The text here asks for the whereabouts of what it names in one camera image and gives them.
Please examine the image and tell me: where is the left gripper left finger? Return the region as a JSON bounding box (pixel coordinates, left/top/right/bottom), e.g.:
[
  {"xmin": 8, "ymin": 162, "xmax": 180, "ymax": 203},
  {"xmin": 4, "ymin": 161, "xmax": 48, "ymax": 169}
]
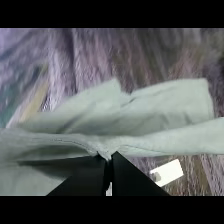
[{"xmin": 45, "ymin": 154, "xmax": 110, "ymax": 197}]

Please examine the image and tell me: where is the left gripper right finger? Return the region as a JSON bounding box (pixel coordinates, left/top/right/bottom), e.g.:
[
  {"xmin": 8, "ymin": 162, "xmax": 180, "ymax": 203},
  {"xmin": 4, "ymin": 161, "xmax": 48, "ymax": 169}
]
[{"xmin": 111, "ymin": 151, "xmax": 171, "ymax": 197}]

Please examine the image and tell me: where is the white garment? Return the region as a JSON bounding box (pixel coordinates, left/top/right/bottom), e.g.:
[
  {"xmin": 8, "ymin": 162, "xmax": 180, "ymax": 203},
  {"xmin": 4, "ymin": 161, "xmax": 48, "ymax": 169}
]
[{"xmin": 0, "ymin": 77, "xmax": 224, "ymax": 197}]

